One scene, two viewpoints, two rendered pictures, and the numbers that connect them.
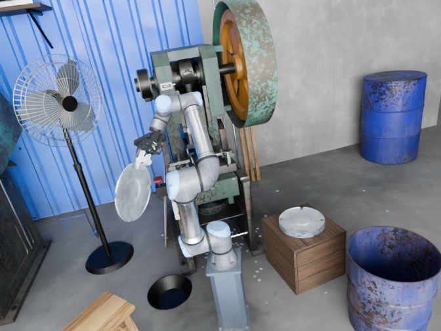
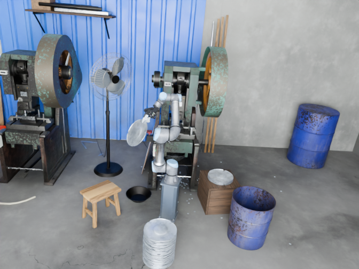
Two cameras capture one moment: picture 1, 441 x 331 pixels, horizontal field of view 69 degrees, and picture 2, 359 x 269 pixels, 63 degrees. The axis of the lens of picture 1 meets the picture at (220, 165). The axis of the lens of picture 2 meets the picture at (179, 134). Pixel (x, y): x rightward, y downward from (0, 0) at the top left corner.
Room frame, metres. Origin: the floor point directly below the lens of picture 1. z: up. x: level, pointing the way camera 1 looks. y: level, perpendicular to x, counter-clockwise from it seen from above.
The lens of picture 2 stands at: (-1.26, -0.22, 2.09)
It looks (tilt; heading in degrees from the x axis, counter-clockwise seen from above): 23 degrees down; 5
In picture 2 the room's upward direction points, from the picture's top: 5 degrees clockwise
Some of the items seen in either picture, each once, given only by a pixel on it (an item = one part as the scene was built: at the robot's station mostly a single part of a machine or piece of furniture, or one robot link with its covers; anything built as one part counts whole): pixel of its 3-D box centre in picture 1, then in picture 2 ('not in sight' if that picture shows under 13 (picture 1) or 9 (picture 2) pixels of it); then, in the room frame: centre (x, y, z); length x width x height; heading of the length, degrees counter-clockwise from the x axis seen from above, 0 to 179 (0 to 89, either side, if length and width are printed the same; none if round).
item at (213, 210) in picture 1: (209, 202); (174, 153); (2.17, 0.13, 0.36); 0.34 x 0.34 x 0.10
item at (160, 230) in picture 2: not in sight; (160, 229); (0.77, 0.06, 0.32); 0.29 x 0.29 x 0.01
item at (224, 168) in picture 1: (202, 165); (176, 131); (2.17, 0.13, 0.68); 0.45 x 0.30 x 0.06; 100
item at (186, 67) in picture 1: (188, 85); (179, 85); (2.17, 0.13, 1.27); 0.21 x 0.12 x 0.34; 10
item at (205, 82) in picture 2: (186, 76); (180, 80); (2.17, 0.14, 1.33); 0.66 x 0.18 x 0.18; 100
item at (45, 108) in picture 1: (82, 155); (109, 107); (2.48, 1.10, 0.80); 1.24 x 0.65 x 1.59; 10
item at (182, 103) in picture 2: (195, 120); (178, 105); (2.13, 0.13, 1.04); 0.17 x 0.15 x 0.30; 10
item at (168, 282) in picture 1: (170, 294); (138, 195); (1.61, 0.46, 0.04); 0.30 x 0.30 x 0.07
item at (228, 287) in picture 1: (229, 291); (169, 198); (1.37, 0.06, 0.23); 0.19 x 0.19 x 0.45; 84
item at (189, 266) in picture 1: (171, 192); (154, 142); (2.26, 0.42, 0.45); 0.92 x 0.12 x 0.90; 10
